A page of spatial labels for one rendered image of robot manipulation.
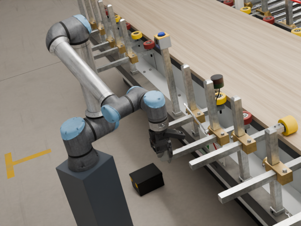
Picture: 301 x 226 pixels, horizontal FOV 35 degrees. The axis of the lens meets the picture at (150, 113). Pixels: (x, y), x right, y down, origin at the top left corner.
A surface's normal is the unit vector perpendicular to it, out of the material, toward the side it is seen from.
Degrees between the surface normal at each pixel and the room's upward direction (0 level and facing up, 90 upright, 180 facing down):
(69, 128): 5
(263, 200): 0
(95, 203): 90
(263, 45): 0
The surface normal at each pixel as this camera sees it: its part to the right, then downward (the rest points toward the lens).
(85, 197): -0.64, 0.50
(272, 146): 0.38, 0.41
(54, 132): -0.20, -0.84
